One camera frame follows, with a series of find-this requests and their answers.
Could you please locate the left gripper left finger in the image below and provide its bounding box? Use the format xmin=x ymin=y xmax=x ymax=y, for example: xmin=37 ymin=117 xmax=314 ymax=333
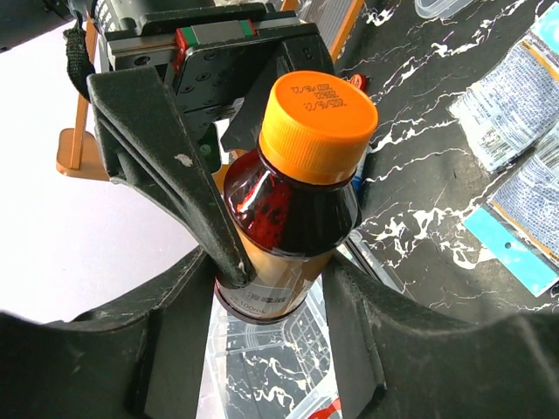
xmin=1 ymin=249 xmax=216 ymax=418

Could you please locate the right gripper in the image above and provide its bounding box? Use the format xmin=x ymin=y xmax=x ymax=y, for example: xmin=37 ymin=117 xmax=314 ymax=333
xmin=86 ymin=1 xmax=335 ymax=288

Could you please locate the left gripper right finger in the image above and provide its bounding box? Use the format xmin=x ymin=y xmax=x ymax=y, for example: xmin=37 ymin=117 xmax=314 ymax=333
xmin=322 ymin=254 xmax=558 ymax=418

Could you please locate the clear plastic storage box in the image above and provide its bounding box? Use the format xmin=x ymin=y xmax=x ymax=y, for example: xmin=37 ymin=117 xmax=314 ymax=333
xmin=196 ymin=230 xmax=372 ymax=419

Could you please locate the brown bottle orange cap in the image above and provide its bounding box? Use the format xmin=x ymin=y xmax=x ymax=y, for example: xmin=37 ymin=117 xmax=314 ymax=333
xmin=215 ymin=71 xmax=378 ymax=324

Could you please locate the blue sachet pack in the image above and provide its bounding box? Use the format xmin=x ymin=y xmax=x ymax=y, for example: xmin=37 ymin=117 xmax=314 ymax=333
xmin=465 ymin=127 xmax=558 ymax=297
xmin=448 ymin=3 xmax=558 ymax=172

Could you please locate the blue white bandage roll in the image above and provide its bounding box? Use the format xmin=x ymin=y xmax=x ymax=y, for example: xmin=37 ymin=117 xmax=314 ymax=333
xmin=351 ymin=159 xmax=365 ymax=196

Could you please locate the small red round cap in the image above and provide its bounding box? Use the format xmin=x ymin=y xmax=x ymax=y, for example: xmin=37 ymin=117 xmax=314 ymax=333
xmin=348 ymin=72 xmax=372 ymax=94

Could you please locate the orange wooden shelf rack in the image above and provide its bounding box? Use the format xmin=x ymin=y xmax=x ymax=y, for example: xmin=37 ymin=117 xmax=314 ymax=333
xmin=56 ymin=0 xmax=364 ymax=182

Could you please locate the clear compartment tray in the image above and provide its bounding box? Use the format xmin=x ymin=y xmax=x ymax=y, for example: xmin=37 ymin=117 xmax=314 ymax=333
xmin=414 ymin=0 xmax=472 ymax=19

